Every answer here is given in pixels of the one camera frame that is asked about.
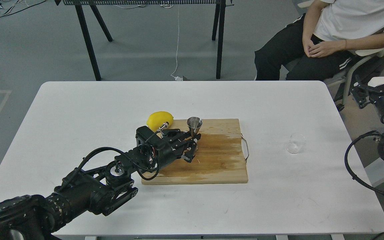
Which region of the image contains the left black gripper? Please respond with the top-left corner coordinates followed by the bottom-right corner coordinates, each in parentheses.
top-left (136, 126), bottom-right (201, 169)

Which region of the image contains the steel double jigger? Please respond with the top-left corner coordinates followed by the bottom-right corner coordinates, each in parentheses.
top-left (186, 117), bottom-right (203, 138)

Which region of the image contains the clear glass measuring cup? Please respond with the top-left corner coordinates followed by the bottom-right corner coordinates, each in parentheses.
top-left (285, 133), bottom-right (306, 154)

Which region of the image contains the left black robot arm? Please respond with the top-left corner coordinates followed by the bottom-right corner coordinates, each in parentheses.
top-left (0, 123), bottom-right (201, 240)

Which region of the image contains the wooden cutting board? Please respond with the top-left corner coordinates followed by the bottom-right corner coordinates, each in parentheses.
top-left (141, 119), bottom-right (248, 185)

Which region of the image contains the yellow lemon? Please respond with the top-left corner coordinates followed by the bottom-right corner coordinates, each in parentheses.
top-left (146, 111), bottom-right (174, 132)

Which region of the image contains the seated person white shirt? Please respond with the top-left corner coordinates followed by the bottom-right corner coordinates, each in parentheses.
top-left (254, 0), bottom-right (384, 81)

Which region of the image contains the white power cable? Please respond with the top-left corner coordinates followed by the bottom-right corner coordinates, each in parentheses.
top-left (170, 3), bottom-right (184, 81)

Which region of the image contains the black metal frame table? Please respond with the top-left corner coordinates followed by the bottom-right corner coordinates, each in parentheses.
top-left (54, 0), bottom-right (235, 81)

